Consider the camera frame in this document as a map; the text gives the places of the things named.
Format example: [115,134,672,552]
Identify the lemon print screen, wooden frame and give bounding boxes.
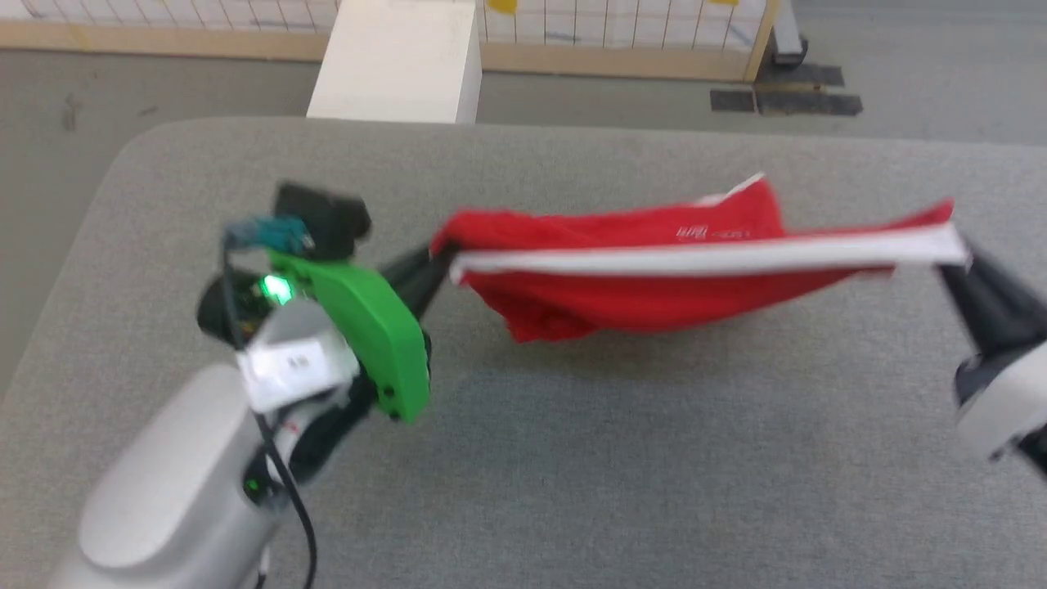
[0,0,783,83]

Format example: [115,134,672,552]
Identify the red garment with white stripe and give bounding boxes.
[429,173,971,345]

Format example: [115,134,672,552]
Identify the white rectangular box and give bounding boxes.
[306,0,484,126]

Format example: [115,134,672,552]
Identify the black cable with teal plug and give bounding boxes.
[220,214,321,589]

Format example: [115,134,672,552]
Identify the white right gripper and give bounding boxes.
[936,241,1047,461]

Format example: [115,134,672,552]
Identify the large black floor patch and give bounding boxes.
[754,63,865,117]

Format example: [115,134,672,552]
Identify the small black floor patch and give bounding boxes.
[709,88,757,114]

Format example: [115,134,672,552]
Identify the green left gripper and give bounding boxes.
[269,243,456,425]

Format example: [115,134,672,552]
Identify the white paper label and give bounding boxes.
[236,339,362,411]

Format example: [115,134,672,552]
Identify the grey fabric sofa seat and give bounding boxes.
[0,115,1047,589]

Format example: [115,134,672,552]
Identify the grey metal screen foot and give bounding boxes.
[771,0,811,67]

